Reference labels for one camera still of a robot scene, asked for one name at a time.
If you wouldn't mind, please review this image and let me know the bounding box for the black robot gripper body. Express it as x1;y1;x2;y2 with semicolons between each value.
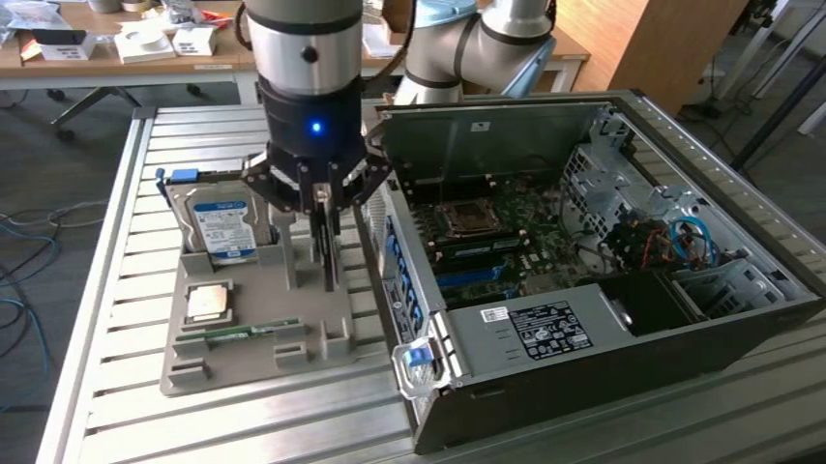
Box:
256;79;367;189

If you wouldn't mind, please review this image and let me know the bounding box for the dark graphics card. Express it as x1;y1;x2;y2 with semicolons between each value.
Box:
307;207;343;294

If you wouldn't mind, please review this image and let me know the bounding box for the hard disk in blue caddy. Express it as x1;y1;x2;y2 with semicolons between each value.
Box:
156;166;276;266

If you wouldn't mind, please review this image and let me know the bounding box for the CPU socket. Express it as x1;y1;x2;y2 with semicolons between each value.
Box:
436;198;499;239

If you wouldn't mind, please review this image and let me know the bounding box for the white paper pad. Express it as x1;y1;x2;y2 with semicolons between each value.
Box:
362;22;410;60

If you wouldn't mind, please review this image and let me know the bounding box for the black installed RAM stick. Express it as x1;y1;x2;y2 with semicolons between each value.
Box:
438;235;526;260

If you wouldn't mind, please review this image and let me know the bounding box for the small white labelled box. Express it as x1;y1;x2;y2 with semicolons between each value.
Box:
172;27;218;57

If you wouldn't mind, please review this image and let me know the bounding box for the blue expansion slot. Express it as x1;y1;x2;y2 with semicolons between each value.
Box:
438;263;508;287

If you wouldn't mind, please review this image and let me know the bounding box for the copper-toned CPU chip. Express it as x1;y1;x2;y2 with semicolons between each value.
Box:
184;284;234;324

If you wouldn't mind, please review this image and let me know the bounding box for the brown cardboard box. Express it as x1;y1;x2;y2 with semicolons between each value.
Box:
380;0;415;34

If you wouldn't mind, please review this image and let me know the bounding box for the grey parts rack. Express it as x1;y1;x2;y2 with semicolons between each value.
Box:
159;197;360;398

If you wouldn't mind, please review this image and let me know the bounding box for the green motherboard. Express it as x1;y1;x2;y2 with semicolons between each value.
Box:
406;173;608;310

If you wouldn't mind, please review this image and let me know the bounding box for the wooden desk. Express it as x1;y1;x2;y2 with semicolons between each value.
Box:
0;0;592;105

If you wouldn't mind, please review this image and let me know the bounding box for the green RAM stick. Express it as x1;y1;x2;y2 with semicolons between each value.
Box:
177;318;303;342

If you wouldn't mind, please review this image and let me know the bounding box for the perforated metal drive cage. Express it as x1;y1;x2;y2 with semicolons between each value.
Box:
559;142;654;234

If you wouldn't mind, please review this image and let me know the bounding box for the blue case release latch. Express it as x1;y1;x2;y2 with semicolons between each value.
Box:
402;337;447;379

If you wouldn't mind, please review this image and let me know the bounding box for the grey power supply unit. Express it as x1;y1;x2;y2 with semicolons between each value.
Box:
446;284;631;378

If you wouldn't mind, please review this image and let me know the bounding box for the white box with black label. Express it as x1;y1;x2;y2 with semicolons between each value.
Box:
31;29;99;62

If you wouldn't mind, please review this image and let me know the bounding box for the black fan shroud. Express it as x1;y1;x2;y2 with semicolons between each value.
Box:
596;270;706;337

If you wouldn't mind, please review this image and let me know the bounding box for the wooden cabinet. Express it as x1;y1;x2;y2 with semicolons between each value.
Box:
554;0;754;117

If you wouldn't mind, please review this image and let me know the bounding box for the black open PC case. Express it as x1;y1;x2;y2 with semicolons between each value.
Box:
351;88;826;455

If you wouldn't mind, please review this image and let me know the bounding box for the metal disk bay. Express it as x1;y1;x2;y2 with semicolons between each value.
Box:
674;258;793;320

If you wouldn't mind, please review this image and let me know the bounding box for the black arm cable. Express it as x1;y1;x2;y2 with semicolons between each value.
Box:
359;0;422;94

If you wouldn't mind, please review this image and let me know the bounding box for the floor cable bundle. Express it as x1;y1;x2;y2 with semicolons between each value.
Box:
0;200;111;412

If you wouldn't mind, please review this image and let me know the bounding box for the blue data wire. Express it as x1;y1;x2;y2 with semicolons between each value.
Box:
667;217;722;270

